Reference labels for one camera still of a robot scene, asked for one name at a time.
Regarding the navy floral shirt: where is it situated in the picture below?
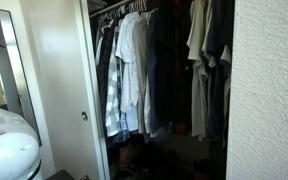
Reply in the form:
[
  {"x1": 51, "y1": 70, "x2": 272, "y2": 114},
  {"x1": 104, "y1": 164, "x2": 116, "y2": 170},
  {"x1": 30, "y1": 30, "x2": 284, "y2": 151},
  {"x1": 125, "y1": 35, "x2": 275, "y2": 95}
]
[{"x1": 146, "y1": 11, "x2": 162, "y2": 135}]

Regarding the cream hanging shirt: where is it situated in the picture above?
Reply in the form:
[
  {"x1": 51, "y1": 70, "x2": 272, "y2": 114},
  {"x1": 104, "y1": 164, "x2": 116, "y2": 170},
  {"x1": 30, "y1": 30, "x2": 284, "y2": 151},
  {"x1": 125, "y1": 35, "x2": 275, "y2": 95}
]
[{"x1": 131, "y1": 15, "x2": 151, "y2": 135}]

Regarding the white button shirt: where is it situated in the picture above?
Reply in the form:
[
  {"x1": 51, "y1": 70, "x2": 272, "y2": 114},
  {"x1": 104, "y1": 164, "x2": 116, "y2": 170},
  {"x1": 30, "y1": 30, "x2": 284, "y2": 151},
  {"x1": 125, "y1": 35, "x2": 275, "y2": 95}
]
[{"x1": 115, "y1": 12, "x2": 142, "y2": 115}]

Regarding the grey white plaid shirt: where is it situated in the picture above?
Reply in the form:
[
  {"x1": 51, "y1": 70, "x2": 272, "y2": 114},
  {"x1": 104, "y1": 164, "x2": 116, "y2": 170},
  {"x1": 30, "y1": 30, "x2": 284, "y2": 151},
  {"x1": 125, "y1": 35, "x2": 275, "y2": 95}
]
[{"x1": 104, "y1": 26, "x2": 124, "y2": 138}]

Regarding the blue plaid shirt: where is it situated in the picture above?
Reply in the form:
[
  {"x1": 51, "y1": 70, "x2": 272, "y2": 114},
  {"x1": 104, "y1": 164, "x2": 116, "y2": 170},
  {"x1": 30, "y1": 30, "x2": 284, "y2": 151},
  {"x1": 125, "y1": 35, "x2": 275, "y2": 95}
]
[{"x1": 116, "y1": 111, "x2": 132, "y2": 144}]

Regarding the red plaid shirt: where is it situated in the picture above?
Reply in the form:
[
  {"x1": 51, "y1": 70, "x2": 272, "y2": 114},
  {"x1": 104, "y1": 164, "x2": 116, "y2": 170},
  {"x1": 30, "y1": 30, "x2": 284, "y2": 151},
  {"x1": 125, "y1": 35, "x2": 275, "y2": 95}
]
[{"x1": 171, "y1": 122, "x2": 190, "y2": 136}]

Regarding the beige polo shirt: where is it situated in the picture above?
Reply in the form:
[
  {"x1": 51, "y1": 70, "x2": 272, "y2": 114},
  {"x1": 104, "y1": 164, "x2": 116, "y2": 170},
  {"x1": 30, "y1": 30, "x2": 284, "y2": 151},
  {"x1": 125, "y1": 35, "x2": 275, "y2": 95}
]
[{"x1": 186, "y1": 0, "x2": 212, "y2": 140}]

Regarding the dark hanging shirt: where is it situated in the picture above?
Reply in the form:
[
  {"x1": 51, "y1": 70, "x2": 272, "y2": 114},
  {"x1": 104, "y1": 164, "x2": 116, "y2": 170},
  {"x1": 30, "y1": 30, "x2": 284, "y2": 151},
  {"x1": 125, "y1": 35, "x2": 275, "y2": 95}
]
[{"x1": 205, "y1": 0, "x2": 236, "y2": 143}]

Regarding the brown boot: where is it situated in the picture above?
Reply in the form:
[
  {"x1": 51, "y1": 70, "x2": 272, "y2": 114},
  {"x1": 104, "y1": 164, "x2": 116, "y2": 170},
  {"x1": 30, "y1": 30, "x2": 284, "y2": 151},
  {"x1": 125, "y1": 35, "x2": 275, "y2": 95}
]
[{"x1": 118, "y1": 143, "x2": 134, "y2": 172}]

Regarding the white sliding closet door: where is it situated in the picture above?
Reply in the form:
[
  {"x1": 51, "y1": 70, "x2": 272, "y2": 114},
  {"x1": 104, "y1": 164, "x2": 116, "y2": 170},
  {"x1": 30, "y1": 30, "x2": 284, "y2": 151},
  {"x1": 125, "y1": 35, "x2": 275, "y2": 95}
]
[{"x1": 17, "y1": 0, "x2": 111, "y2": 180}]

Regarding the metal closet rod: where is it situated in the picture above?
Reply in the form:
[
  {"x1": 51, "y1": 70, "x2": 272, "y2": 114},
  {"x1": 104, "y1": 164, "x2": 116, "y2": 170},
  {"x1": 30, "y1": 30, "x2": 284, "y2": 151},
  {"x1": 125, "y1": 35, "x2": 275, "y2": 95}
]
[{"x1": 89, "y1": 0, "x2": 133, "y2": 18}]

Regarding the small dark table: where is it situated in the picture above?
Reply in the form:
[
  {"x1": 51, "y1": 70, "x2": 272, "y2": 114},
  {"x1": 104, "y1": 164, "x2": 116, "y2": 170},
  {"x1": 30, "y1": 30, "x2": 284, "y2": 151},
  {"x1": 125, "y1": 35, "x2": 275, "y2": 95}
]
[{"x1": 45, "y1": 169, "x2": 76, "y2": 180}]

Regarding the tall framed mirror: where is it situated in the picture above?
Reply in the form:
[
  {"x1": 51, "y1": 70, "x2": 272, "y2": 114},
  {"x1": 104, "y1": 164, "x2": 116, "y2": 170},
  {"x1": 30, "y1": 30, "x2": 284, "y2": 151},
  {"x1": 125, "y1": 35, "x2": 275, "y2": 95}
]
[{"x1": 0, "y1": 5, "x2": 42, "y2": 147}]

